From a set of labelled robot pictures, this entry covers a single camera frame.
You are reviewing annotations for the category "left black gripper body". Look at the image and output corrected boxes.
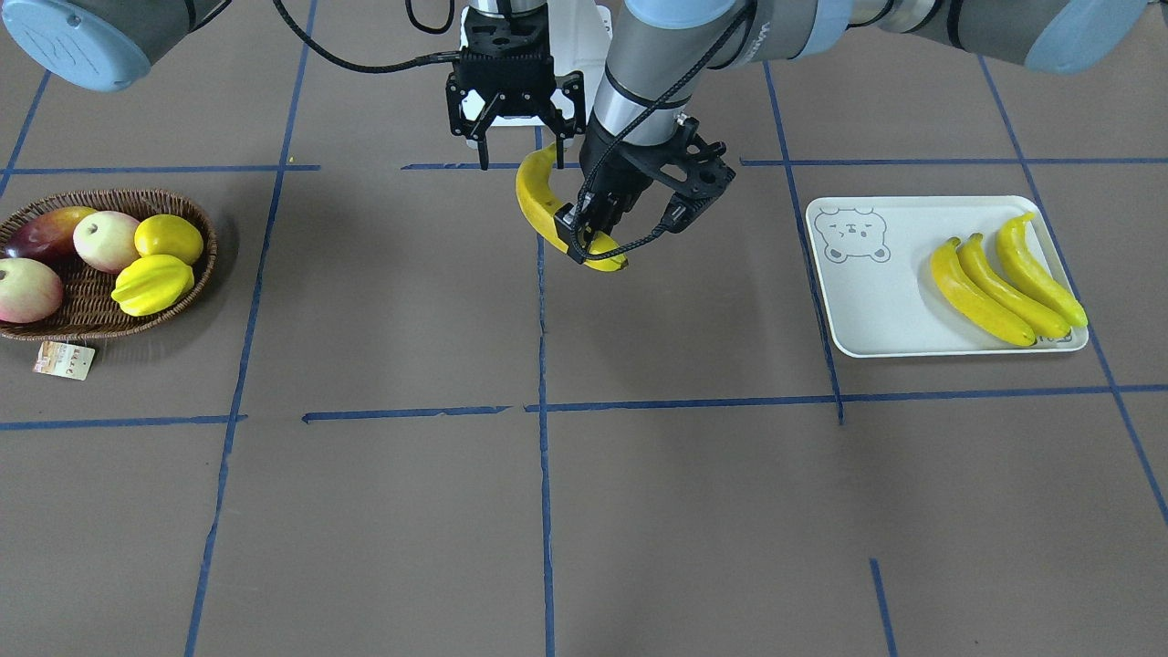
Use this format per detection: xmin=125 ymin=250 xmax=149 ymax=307
xmin=577 ymin=115 xmax=735 ymax=236

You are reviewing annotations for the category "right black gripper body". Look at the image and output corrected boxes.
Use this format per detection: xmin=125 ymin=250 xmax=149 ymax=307
xmin=445 ymin=11 xmax=588 ymax=146

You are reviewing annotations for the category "glossy yellow toy banana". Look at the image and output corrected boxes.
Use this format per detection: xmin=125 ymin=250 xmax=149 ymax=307
xmin=515 ymin=144 xmax=630 ymax=274

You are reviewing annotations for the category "long yellow toy banana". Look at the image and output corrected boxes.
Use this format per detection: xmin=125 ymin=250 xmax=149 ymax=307
xmin=929 ymin=236 xmax=1038 ymax=348

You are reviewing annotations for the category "light yellow-green toy banana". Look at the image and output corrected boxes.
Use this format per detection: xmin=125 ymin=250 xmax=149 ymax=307
xmin=996 ymin=213 xmax=1089 ymax=329

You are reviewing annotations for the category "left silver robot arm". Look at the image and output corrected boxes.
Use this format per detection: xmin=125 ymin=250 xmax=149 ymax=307
xmin=520 ymin=1 xmax=1143 ymax=271

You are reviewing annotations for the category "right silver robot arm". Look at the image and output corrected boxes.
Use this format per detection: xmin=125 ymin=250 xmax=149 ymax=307
xmin=4 ymin=1 xmax=588 ymax=168

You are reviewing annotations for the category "brown woven wicker basket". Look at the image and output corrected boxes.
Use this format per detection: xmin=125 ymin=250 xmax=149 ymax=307
xmin=1 ymin=188 xmax=218 ymax=341

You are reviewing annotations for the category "paper tag on basket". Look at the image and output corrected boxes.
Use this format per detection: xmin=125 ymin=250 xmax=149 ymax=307
xmin=33 ymin=340 xmax=97 ymax=381

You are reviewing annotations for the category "white rectangular bear tray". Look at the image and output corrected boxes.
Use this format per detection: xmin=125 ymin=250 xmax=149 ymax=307
xmin=805 ymin=195 xmax=1069 ymax=359

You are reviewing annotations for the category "orange yellow toy mango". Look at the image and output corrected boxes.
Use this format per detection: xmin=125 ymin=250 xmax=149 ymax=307
xmin=133 ymin=214 xmax=204 ymax=265

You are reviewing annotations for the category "small yellow toy banana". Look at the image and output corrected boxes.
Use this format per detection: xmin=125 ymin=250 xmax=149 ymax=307
xmin=111 ymin=254 xmax=195 ymax=317

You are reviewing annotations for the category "pale pink toy apple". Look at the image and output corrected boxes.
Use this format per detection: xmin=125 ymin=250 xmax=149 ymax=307
xmin=72 ymin=210 xmax=141 ymax=274

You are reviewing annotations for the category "dark red toy fruit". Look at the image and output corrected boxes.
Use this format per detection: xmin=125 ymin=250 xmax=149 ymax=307
xmin=4 ymin=205 xmax=98 ymax=267

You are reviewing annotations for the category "pink white toy peach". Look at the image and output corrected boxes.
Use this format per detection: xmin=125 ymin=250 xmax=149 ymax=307
xmin=1 ymin=258 xmax=64 ymax=324

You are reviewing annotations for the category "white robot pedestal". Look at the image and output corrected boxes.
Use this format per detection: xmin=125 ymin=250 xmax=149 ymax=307
xmin=463 ymin=1 xmax=610 ymax=129

